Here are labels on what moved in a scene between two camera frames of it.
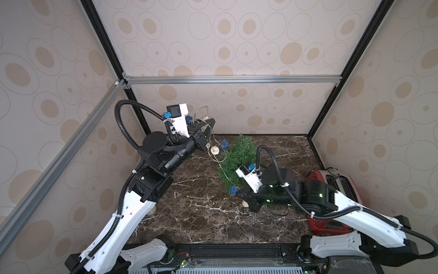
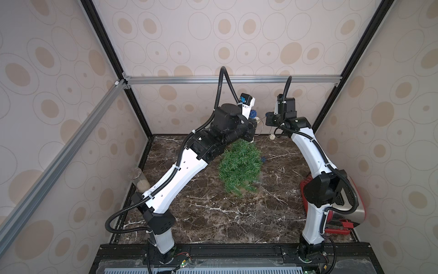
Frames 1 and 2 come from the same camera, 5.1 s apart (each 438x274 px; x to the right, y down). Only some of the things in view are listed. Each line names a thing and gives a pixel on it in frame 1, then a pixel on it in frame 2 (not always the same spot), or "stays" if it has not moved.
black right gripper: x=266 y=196 to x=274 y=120
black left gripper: x=201 y=137 to x=247 y=133
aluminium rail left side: x=11 y=222 stays
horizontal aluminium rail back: x=320 y=79 stays
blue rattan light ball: x=189 y=119 to x=253 y=113
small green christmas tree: x=242 y=150 stays
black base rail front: x=251 y=258 stays
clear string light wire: x=206 y=105 to x=269 y=133
